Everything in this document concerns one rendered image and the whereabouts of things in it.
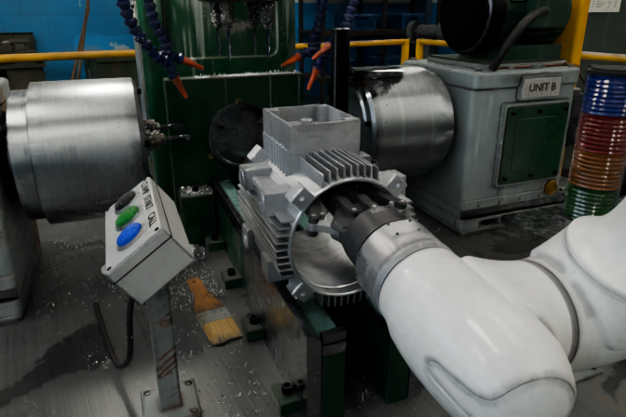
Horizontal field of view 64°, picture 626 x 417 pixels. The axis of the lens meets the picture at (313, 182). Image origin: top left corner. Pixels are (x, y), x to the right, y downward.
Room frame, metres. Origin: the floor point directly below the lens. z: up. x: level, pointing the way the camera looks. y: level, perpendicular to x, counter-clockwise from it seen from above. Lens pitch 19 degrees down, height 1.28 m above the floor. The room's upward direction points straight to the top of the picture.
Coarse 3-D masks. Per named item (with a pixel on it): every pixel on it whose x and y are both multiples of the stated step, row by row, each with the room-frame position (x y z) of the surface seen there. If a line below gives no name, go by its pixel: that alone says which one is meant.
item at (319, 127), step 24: (264, 120) 0.72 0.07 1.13; (288, 120) 0.73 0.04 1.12; (312, 120) 0.69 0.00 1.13; (336, 120) 0.71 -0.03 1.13; (360, 120) 0.65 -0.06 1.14; (264, 144) 0.71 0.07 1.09; (288, 144) 0.62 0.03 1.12; (312, 144) 0.62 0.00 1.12; (336, 144) 0.64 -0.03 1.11; (288, 168) 0.62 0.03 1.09
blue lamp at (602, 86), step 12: (588, 84) 0.59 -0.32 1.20; (600, 84) 0.58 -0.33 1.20; (612, 84) 0.57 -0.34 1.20; (624, 84) 0.56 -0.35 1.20; (588, 96) 0.59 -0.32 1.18; (600, 96) 0.58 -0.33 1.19; (612, 96) 0.57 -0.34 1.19; (624, 96) 0.57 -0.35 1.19; (588, 108) 0.59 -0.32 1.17; (600, 108) 0.57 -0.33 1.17; (612, 108) 0.57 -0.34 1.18; (624, 108) 0.57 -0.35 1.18
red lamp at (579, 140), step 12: (588, 120) 0.58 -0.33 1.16; (600, 120) 0.57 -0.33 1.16; (612, 120) 0.57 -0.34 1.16; (624, 120) 0.57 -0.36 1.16; (576, 132) 0.61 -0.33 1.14; (588, 132) 0.58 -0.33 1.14; (600, 132) 0.57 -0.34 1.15; (612, 132) 0.57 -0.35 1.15; (624, 132) 0.57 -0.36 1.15; (576, 144) 0.60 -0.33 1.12; (588, 144) 0.58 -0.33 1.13; (600, 144) 0.57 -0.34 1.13; (612, 144) 0.57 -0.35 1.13; (624, 144) 0.57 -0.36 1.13
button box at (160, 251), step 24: (144, 192) 0.55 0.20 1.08; (144, 216) 0.49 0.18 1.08; (168, 216) 0.50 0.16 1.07; (144, 240) 0.43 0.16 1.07; (168, 240) 0.44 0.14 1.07; (120, 264) 0.42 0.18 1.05; (144, 264) 0.43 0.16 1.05; (168, 264) 0.44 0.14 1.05; (120, 288) 0.42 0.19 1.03; (144, 288) 0.43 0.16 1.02
